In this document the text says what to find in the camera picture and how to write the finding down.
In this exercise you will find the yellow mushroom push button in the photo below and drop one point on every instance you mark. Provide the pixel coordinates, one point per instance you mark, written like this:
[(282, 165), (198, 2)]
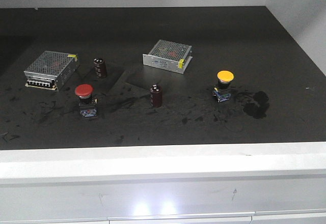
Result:
[(221, 89)]

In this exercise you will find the red mushroom push button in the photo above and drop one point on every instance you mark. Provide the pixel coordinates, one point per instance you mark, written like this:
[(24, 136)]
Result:
[(87, 104)]

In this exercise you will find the centre dark red capacitor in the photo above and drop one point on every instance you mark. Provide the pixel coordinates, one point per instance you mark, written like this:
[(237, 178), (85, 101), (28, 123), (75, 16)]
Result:
[(156, 95)]

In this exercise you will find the dark red capacitor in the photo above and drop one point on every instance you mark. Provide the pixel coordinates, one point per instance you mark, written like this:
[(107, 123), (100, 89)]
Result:
[(156, 95), (100, 67)]

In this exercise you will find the right metal mesh power supply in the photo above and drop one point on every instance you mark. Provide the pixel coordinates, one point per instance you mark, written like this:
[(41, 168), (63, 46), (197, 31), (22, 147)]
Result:
[(170, 56)]

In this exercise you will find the metal mesh power supply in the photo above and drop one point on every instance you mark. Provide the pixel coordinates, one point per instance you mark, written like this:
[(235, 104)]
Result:
[(51, 70), (170, 56)]

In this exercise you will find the left dark red capacitor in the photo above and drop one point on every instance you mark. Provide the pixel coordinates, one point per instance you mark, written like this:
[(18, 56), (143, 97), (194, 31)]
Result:
[(100, 67)]

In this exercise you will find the left metal mesh power supply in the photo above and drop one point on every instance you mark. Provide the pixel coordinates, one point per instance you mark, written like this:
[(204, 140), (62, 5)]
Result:
[(51, 70)]

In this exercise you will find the white cabinet front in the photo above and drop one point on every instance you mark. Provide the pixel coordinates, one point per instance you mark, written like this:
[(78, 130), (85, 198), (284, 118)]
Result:
[(236, 183)]

